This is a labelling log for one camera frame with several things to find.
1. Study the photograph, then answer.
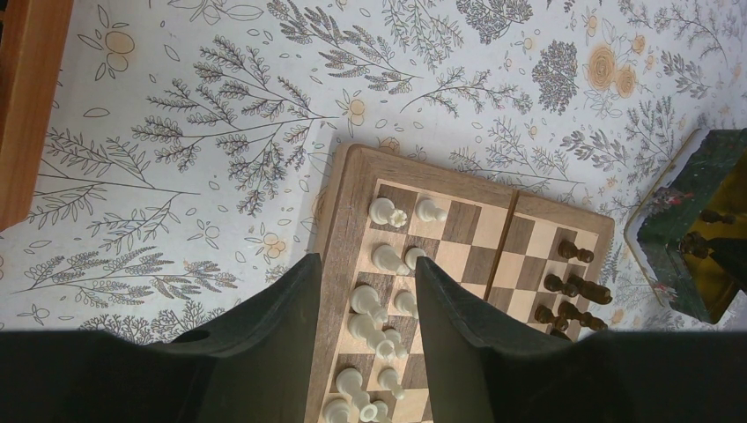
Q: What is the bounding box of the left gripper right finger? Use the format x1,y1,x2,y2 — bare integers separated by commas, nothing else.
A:
416,256,746,422

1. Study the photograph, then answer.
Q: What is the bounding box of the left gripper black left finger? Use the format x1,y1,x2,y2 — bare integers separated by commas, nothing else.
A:
1,254,322,422

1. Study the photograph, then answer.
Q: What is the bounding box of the dark chess piece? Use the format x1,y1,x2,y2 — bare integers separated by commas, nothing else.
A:
679,231,709,259
567,274,612,305
699,210,736,225
543,274,579,298
558,240,595,263
558,301,608,331
534,304,569,331

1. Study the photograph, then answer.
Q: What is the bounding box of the gold metal tin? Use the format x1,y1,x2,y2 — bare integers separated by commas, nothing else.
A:
624,129,746,324

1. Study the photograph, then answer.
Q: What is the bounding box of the wooden chess board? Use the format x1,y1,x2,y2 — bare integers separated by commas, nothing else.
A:
305,143,615,422

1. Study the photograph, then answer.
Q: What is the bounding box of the white chess pawn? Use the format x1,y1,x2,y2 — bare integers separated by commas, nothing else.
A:
415,198,447,222

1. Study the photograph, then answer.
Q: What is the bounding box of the white chess rook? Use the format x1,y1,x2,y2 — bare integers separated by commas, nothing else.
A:
368,197,408,228

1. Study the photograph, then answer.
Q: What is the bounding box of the dark chess piece in tin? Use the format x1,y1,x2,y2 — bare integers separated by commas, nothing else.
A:
699,210,736,225
679,231,709,259

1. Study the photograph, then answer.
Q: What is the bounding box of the floral table cloth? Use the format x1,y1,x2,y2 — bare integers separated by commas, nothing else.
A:
1,1,746,344

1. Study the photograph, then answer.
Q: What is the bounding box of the orange compartment tray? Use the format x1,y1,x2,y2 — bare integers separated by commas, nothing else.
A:
1,0,73,230

